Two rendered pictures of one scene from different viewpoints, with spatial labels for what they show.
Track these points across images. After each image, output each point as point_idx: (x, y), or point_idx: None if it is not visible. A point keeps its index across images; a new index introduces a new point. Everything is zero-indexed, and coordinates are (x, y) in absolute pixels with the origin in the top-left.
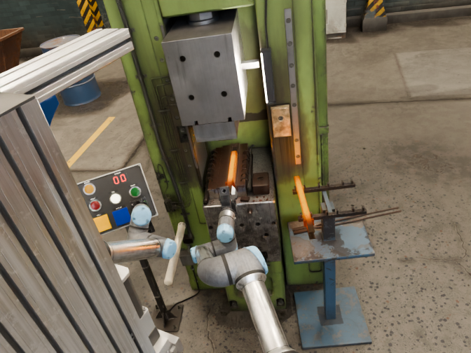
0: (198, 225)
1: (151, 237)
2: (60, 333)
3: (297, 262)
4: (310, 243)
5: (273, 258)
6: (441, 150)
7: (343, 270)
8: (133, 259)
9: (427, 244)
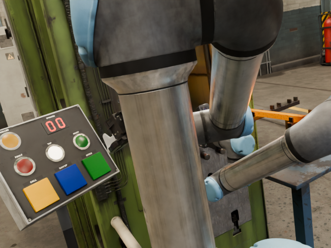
0: (136, 216)
1: (207, 109)
2: None
3: (299, 185)
4: (289, 170)
5: (244, 217)
6: (261, 143)
7: (276, 237)
8: (253, 86)
9: (317, 194)
